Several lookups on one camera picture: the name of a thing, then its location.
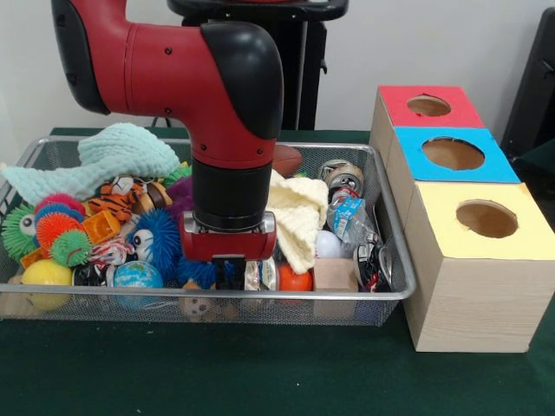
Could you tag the cream knitted cloth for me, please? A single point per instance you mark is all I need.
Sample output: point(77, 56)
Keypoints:
point(299, 208)

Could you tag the tiger plush toy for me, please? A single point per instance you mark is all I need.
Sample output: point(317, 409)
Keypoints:
point(115, 203)

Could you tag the blue spiky ball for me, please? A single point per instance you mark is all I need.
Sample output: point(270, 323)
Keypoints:
point(195, 273)

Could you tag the black upright panel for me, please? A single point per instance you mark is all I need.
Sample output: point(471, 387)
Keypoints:
point(537, 86)

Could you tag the blue spiky toy with eyes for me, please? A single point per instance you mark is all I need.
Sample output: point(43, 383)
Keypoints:
point(160, 225)

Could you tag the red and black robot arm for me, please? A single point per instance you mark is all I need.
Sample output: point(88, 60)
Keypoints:
point(173, 65)

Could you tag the mint green knitted cloth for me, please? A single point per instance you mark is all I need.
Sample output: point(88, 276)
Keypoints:
point(121, 151)

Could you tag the wooden box with three holes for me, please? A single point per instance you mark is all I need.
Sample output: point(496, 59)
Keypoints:
point(477, 303)

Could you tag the brown toy football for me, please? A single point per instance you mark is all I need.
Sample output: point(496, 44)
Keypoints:
point(289, 159)

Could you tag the yellow ball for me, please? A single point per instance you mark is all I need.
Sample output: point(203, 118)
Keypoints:
point(45, 273)

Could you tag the globe print ball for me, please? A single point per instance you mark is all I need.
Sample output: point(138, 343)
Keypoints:
point(139, 275)

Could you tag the orange ball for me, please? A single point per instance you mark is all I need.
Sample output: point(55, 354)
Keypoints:
point(295, 279)

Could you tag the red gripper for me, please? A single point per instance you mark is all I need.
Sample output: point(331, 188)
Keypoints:
point(227, 245)

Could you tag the purple spiky toy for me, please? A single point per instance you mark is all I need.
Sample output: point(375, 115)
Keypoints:
point(182, 190)

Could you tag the dark green tablecloth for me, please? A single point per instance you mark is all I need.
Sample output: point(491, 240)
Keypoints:
point(539, 169)
point(260, 377)

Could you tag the brown teddy bear plush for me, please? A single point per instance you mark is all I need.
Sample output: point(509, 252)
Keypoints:
point(193, 286)

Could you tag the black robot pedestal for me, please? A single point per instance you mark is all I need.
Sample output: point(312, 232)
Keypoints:
point(316, 65)

